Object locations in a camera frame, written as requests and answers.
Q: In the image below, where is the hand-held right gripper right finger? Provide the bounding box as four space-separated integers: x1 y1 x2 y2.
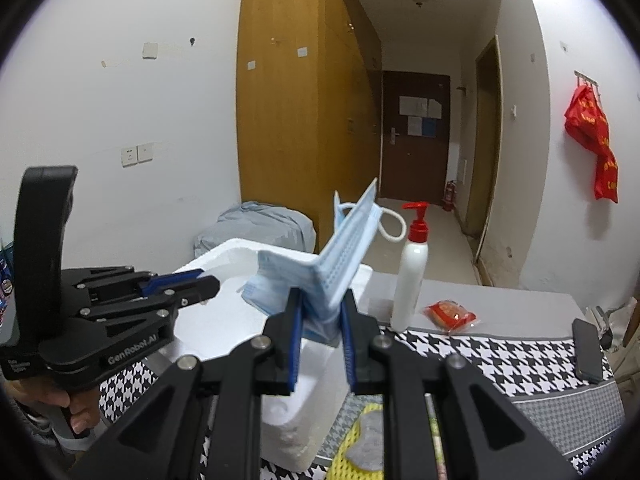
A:
340 290 581 480

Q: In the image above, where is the wooden wardrobe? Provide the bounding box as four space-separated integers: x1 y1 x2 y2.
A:
236 0 383 253

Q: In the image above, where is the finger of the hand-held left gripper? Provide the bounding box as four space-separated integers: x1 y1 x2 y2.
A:
80 275 221 332
62 266 205 306

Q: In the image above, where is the dark brown door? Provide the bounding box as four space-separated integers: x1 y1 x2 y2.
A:
378 71 451 200

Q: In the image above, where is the black phone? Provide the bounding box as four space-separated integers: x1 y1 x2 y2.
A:
571 318 605 385

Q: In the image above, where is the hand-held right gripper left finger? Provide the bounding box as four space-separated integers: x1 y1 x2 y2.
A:
70 287 306 480

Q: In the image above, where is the white red pump bottle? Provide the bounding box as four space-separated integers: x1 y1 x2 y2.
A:
390 201 432 333

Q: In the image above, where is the houndstooth blanket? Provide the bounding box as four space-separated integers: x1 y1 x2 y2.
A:
97 272 628 480

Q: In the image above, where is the yellow foam net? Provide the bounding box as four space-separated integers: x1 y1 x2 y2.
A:
325 402 386 480

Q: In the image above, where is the stack of blue face masks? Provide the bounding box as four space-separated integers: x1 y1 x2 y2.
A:
241 177 407 346

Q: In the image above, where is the person's left hand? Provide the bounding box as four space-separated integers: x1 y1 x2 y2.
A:
10 382 103 436

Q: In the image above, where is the light blue cloth bundle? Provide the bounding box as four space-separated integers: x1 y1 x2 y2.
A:
192 201 317 261

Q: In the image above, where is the wooden side door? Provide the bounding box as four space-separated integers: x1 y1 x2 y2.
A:
465 35 503 238

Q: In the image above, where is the red plastic bag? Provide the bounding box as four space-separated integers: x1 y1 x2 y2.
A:
565 85 620 204

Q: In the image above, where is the red snack packet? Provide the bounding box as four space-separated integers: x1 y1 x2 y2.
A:
423 299 478 333

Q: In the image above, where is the white foam box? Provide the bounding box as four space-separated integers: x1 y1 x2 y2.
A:
170 238 375 472

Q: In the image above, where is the white paper notice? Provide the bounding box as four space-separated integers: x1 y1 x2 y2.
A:
399 96 442 120

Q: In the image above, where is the grey felt piece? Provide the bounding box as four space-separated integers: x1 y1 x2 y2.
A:
346 406 386 472

